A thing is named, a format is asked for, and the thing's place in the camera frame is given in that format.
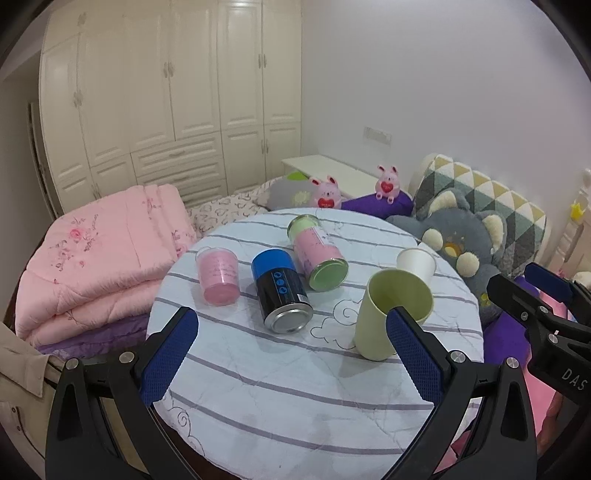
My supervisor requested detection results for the pink plush rabbit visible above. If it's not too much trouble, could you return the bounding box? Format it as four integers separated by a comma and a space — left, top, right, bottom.
374, 164, 402, 203
308, 175, 344, 210

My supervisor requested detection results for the pink floral quilt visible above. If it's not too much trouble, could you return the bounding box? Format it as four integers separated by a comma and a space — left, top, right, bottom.
15, 184, 200, 348

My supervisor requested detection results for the grey bear plush cushion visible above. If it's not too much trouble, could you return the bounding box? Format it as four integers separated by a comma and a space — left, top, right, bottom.
385, 186, 509, 325

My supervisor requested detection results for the pink can with green ends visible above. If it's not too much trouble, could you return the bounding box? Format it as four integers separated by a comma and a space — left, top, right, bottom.
287, 214, 349, 292

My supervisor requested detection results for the triangle pattern headboard cushion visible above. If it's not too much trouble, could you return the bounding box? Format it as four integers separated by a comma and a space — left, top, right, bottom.
412, 154, 548, 278

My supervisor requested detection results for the heart print bed sheet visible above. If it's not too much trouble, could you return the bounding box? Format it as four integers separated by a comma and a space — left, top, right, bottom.
187, 177, 283, 239

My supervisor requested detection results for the round table striped cloth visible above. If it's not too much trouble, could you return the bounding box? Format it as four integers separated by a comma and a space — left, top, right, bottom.
147, 208, 485, 479

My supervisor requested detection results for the light green cup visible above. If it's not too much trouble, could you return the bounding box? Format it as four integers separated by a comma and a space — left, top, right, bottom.
354, 270, 435, 361

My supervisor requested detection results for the white cup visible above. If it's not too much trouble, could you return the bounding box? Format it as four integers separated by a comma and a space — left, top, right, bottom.
396, 248, 437, 286

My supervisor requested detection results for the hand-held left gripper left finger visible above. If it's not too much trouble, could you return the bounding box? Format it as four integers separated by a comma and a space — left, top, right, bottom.
45, 306, 200, 480

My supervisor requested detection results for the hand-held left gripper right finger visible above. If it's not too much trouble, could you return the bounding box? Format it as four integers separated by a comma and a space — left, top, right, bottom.
385, 305, 539, 480

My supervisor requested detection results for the clear pink cup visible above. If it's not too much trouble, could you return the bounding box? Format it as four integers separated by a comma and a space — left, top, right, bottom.
195, 247, 241, 308

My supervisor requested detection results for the purple cloth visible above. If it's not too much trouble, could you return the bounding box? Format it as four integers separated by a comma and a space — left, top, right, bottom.
481, 276, 539, 370

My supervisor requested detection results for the white bed frame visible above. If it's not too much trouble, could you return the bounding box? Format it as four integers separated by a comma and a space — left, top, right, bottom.
549, 168, 591, 283

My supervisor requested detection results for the beige garment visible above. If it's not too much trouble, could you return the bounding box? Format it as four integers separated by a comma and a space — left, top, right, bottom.
0, 322, 77, 464

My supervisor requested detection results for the purple blanket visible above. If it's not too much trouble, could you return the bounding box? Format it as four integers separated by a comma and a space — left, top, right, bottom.
36, 314, 154, 360

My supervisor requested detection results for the cream wardrobe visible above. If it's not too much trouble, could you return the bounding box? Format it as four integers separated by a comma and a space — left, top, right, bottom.
38, 0, 304, 217

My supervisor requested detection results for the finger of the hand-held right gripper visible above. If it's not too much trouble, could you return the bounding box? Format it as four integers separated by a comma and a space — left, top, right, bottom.
486, 275, 565, 354
525, 262, 591, 320

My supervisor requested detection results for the white bedside cabinet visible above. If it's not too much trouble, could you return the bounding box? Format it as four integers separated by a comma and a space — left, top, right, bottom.
281, 154, 416, 195

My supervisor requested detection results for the blue and black can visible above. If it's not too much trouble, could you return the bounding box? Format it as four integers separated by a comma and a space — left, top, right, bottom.
251, 249, 314, 334

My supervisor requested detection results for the purple pillow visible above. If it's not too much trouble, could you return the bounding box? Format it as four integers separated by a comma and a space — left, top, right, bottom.
341, 189, 414, 221

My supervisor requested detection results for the pink cloth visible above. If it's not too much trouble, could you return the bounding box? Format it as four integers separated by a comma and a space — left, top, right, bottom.
443, 295, 571, 472

